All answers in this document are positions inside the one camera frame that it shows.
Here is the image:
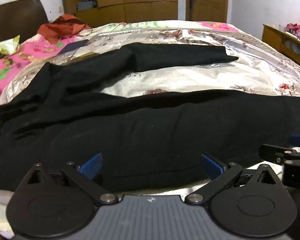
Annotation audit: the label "red cloth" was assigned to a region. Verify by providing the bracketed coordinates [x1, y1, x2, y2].
[37, 15, 92, 44]

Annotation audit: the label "brown wooden door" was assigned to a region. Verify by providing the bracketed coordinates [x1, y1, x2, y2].
[186, 0, 229, 23]

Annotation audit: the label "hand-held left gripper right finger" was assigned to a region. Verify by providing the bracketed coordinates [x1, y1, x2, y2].
[185, 153, 288, 205]

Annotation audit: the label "grey storage box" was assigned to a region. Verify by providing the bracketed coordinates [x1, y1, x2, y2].
[77, 1, 95, 12]

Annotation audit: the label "dark blue notebook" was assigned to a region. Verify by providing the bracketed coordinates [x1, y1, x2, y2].
[59, 39, 89, 55]

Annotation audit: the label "wooden desk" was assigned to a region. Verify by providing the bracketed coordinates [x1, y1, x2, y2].
[262, 24, 300, 63]

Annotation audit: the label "pink floral bedsheet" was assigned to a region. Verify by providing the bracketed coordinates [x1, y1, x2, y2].
[0, 20, 238, 117]

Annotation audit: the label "black pants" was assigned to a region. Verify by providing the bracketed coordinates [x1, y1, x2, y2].
[0, 42, 300, 193]

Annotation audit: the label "brown wooden wardrobe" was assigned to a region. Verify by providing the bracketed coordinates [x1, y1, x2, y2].
[61, 0, 178, 28]

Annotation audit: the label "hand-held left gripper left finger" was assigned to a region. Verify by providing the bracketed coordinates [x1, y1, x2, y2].
[17, 152, 119, 205]

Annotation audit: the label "pale grey cloth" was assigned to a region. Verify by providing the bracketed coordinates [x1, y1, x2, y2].
[285, 39, 300, 56]

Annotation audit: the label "dark brown headboard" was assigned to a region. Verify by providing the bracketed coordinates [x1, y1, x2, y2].
[0, 0, 49, 46]

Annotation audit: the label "floral satin quilt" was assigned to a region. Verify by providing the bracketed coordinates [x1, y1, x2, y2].
[0, 25, 300, 238]

